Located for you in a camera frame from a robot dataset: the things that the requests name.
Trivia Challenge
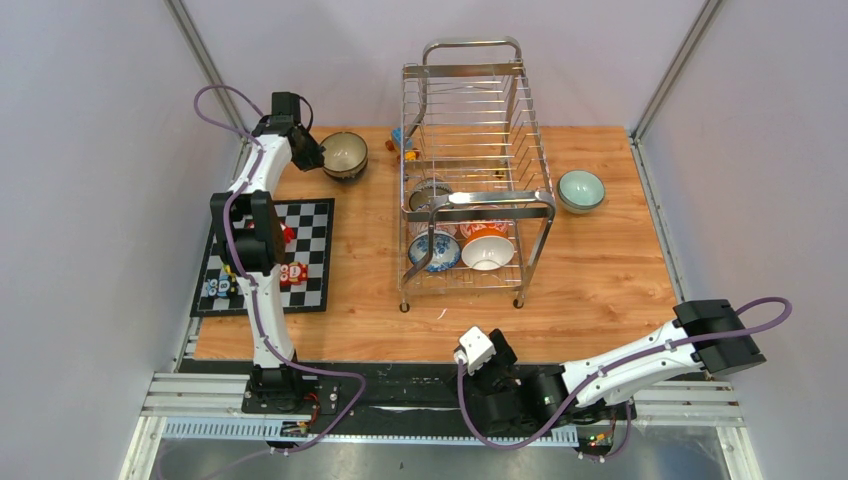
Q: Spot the orange bowl white inside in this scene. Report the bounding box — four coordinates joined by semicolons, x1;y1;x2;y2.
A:
461;235;516;271

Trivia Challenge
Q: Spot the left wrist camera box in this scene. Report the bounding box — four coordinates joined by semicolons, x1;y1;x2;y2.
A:
270;91;302;123

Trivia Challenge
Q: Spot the blue floral bowl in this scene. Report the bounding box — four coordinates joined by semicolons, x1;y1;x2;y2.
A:
407;230;461;273

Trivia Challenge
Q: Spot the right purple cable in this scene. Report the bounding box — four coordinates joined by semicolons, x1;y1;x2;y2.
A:
457;297;794;453

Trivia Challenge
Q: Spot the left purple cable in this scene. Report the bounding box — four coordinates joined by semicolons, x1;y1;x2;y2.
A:
156;84;368;480

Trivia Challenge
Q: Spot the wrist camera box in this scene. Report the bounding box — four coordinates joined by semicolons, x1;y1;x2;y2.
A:
453;326;496;375
270;91;302;123

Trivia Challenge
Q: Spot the purple cable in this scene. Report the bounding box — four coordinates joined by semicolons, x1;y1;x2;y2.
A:
156;84;368;480
457;297;794;453

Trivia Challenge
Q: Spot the red toy brick block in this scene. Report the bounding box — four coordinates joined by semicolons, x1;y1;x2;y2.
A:
246;221;296;248

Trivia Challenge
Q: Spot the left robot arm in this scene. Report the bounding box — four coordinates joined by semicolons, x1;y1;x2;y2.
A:
210;114;323;413

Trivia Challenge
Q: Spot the black white chessboard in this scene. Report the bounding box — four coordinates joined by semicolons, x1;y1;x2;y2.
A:
190;198;335;318

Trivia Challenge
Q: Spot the toy brick car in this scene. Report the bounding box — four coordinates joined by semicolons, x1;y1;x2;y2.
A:
385;127;421;162

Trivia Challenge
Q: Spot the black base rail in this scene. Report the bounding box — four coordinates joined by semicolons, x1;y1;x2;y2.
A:
178;360;664;452

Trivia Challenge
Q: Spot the orange floral white bowl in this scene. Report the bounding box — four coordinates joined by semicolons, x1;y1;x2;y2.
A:
459;221;510;240

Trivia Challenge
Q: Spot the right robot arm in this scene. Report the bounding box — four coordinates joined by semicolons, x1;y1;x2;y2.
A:
453;299;766;437

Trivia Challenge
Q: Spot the dark patterned bowl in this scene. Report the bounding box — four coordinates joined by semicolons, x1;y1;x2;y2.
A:
407;179;454;211

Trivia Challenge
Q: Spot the orange geometric pattern bowl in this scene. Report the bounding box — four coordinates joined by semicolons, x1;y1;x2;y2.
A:
408;221;430;239

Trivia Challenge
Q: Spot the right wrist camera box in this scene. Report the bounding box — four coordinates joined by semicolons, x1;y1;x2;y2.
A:
453;326;496;375

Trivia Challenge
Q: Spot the red robot toy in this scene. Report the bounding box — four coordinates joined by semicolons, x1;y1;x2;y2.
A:
279;261;309;287

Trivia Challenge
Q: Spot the teal glazed bowl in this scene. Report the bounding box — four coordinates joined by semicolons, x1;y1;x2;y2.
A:
323;165;367;184

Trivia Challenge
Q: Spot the brown speckled bowl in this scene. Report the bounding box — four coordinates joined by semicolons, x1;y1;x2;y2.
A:
320;132;368;172

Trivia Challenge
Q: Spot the blue owl toy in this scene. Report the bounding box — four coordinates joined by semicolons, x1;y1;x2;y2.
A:
203;277;238;298

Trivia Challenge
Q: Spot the steel two-tier dish rack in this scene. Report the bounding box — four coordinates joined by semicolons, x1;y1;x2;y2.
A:
398;36;556;312

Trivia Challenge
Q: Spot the large ribbed celadon bowl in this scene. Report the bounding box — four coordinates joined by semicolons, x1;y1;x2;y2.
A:
557;170;606;205

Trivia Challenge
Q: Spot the small celadon green bowl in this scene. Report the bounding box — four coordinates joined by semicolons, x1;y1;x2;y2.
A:
558;198;603;215

